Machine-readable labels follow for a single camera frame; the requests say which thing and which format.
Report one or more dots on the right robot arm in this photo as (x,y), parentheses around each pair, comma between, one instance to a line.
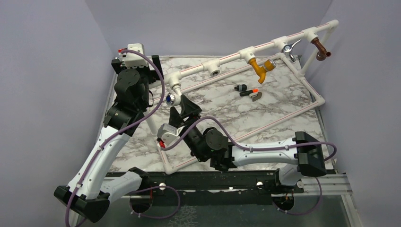
(302,151)

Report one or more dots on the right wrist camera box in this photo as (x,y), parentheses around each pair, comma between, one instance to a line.
(168,134)

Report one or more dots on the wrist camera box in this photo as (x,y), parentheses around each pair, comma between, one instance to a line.
(168,134)
(131,58)

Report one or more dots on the black orange marker pen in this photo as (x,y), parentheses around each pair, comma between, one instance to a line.
(248,92)

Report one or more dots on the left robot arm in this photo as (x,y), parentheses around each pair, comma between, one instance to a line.
(87,194)

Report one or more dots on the white faucet chrome knob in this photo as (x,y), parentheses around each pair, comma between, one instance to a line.
(174,97)

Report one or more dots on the yellow plastic faucet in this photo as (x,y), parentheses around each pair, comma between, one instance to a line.
(261,71)

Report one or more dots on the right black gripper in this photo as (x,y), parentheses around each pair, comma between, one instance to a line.
(176,121)

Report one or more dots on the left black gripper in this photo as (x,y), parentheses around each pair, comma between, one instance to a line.
(152,75)

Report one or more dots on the white PVC pipe frame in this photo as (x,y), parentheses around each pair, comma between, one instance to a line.
(323,32)

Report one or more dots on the brown plastic faucet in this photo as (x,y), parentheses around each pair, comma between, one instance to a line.
(322,53)

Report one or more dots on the small black grey cap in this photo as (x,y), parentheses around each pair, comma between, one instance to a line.
(240,88)

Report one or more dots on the black mounting rail base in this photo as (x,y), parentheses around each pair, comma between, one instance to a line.
(209,188)

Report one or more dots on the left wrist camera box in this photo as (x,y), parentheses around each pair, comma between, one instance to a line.
(131,58)

